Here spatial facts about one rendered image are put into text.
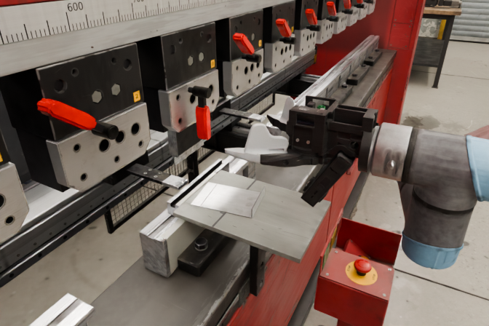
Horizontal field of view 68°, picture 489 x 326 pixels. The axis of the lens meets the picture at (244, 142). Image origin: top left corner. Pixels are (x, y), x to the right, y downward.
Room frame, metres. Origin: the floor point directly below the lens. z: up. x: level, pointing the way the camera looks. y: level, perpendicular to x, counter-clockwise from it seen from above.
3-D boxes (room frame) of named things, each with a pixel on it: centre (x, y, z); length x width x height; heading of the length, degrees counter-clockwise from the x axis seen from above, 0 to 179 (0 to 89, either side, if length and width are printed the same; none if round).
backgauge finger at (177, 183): (0.72, 0.25, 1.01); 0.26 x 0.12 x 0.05; 62
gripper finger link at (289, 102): (0.57, -0.07, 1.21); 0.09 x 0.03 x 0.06; 26
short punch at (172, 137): (0.66, 0.11, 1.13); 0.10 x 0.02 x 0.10; 152
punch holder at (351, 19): (1.69, -0.44, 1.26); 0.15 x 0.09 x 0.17; 152
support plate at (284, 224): (0.59, -0.02, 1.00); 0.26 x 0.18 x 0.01; 62
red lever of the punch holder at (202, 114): (0.59, 0.08, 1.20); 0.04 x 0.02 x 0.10; 62
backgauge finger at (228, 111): (1.08, 0.06, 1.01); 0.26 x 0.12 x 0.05; 62
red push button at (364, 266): (0.62, -0.28, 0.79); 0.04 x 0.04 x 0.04
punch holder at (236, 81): (0.81, 0.03, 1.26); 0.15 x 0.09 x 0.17; 152
